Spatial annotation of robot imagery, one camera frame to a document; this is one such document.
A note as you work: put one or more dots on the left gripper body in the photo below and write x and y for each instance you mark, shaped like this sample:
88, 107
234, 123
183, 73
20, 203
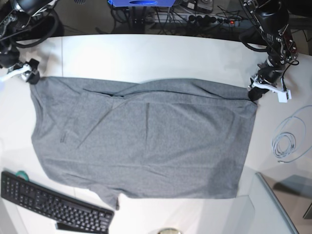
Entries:
271, 78

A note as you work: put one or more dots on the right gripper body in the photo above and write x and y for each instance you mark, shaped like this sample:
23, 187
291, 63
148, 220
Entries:
20, 70

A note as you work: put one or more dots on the grey t-shirt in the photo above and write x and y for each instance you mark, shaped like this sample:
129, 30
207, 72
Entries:
170, 138

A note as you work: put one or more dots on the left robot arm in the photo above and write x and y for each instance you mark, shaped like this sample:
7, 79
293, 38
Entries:
269, 34

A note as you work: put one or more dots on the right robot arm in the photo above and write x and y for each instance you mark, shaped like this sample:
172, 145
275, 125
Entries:
19, 17

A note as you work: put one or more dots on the black power strip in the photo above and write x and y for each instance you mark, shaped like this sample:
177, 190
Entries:
207, 20

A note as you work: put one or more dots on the green tape roll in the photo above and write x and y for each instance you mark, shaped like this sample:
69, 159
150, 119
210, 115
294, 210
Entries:
23, 175

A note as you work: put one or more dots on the blue box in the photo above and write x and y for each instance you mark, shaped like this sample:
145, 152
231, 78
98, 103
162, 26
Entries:
127, 3

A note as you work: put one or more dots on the black computer keyboard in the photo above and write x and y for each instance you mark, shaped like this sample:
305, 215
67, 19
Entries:
75, 214

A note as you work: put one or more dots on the round brass object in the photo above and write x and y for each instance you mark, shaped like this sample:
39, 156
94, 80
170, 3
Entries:
169, 231

